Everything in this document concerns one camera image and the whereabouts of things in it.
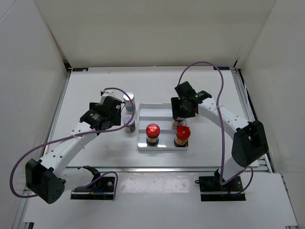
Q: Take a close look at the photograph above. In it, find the short silver-lid jar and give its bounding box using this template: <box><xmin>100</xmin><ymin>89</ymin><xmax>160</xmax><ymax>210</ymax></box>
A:
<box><xmin>122</xmin><ymin>114</ymin><xmax>136</xmax><ymax>133</ymax></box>
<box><xmin>172</xmin><ymin>118</ymin><xmax>186</xmax><ymax>130</ymax></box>

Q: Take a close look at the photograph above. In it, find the red-lid chili sauce jar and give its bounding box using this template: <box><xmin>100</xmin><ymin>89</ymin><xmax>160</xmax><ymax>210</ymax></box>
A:
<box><xmin>174</xmin><ymin>125</ymin><xmax>191</xmax><ymax>147</ymax></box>
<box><xmin>145</xmin><ymin>124</ymin><xmax>160</xmax><ymax>146</ymax></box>

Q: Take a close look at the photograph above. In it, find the tall blue-label spice bottle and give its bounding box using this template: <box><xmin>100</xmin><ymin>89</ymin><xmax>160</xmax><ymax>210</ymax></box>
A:
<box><xmin>123</xmin><ymin>92</ymin><xmax>136</xmax><ymax>115</ymax></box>

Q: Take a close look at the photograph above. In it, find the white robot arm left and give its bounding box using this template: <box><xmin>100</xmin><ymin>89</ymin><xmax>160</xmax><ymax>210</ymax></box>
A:
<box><xmin>25</xmin><ymin>95</ymin><xmax>122</xmax><ymax>204</ymax></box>

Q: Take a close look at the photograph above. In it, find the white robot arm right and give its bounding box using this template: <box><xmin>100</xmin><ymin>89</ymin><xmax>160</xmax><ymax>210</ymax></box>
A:
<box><xmin>171</xmin><ymin>82</ymin><xmax>269</xmax><ymax>191</ymax></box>

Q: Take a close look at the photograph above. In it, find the white plastic organizer tray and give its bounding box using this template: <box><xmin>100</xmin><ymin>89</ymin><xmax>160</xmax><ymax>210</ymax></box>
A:
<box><xmin>137</xmin><ymin>104</ymin><xmax>188</xmax><ymax>151</ymax></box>

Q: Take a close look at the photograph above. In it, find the black corner label right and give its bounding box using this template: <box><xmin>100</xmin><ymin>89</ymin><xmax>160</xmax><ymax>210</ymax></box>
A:
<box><xmin>213</xmin><ymin>66</ymin><xmax>231</xmax><ymax>71</ymax></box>

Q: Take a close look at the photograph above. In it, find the black corner label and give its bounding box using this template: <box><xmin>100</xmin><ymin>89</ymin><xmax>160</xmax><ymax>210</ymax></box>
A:
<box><xmin>213</xmin><ymin>66</ymin><xmax>231</xmax><ymax>71</ymax></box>
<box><xmin>72</xmin><ymin>68</ymin><xmax>89</xmax><ymax>72</ymax></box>

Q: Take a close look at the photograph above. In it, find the black corner label left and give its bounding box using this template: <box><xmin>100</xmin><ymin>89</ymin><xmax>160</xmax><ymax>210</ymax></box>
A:
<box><xmin>72</xmin><ymin>68</ymin><xmax>89</xmax><ymax>72</ymax></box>

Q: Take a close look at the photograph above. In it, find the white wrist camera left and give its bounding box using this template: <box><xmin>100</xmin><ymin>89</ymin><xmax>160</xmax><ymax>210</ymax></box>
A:
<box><xmin>100</xmin><ymin>90</ymin><xmax>117</xmax><ymax>104</ymax></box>

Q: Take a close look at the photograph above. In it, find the aluminium table edge rail front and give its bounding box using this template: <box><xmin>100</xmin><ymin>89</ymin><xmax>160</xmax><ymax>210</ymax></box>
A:
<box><xmin>64</xmin><ymin>166</ymin><xmax>222</xmax><ymax>173</ymax></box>

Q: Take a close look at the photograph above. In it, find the aluminium table edge rail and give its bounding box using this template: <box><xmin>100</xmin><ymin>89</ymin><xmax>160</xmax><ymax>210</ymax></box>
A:
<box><xmin>64</xmin><ymin>166</ymin><xmax>222</xmax><ymax>173</ymax></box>
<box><xmin>232</xmin><ymin>68</ymin><xmax>300</xmax><ymax>229</ymax></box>
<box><xmin>12</xmin><ymin>58</ymin><xmax>72</xmax><ymax>229</ymax></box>

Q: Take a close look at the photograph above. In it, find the black base plate left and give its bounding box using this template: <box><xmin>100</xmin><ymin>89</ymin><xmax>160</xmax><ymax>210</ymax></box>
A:
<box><xmin>70</xmin><ymin>176</ymin><xmax>117</xmax><ymax>200</ymax></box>

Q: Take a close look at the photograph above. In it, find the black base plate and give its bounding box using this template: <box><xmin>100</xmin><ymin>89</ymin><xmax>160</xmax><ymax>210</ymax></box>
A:
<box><xmin>70</xmin><ymin>176</ymin><xmax>117</xmax><ymax>200</ymax></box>
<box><xmin>195</xmin><ymin>176</ymin><xmax>246</xmax><ymax>202</ymax></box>

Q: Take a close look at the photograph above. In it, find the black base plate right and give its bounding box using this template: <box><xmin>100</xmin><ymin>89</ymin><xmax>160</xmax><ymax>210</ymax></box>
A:
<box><xmin>195</xmin><ymin>176</ymin><xmax>246</xmax><ymax>202</ymax></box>

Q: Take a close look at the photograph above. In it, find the aluminium table edge rail right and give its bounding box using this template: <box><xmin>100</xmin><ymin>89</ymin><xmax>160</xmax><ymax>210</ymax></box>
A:
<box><xmin>232</xmin><ymin>68</ymin><xmax>300</xmax><ymax>229</ymax></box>

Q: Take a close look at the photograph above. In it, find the aluminium table edge rail left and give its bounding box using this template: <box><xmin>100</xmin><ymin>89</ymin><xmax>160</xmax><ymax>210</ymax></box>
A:
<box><xmin>12</xmin><ymin>58</ymin><xmax>72</xmax><ymax>229</ymax></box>

